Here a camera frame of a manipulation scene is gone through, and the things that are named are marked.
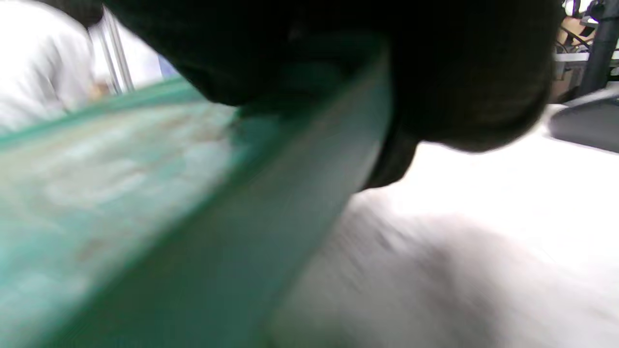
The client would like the person's right hand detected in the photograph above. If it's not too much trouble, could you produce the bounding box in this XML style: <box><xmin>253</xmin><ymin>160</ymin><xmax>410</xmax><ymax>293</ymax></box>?
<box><xmin>104</xmin><ymin>0</ymin><xmax>566</xmax><ymax>189</ymax></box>

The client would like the green plastic bin lid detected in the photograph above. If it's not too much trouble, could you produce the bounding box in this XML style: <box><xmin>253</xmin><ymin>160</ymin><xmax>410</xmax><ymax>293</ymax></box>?
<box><xmin>0</xmin><ymin>39</ymin><xmax>392</xmax><ymax>348</ymax></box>

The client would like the black stand with base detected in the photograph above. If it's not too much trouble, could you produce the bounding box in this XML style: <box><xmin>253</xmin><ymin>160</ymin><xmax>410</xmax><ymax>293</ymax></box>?
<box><xmin>549</xmin><ymin>0</ymin><xmax>619</xmax><ymax>154</ymax></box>

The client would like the plain blue bin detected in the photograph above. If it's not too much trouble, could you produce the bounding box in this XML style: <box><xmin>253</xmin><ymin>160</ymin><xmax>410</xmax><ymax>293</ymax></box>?
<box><xmin>157</xmin><ymin>56</ymin><xmax>182</xmax><ymax>80</ymax></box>

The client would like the white metal trolley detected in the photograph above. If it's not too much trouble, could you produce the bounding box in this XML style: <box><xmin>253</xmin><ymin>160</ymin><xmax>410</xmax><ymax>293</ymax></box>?
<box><xmin>99</xmin><ymin>7</ymin><xmax>136</xmax><ymax>95</ymax></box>

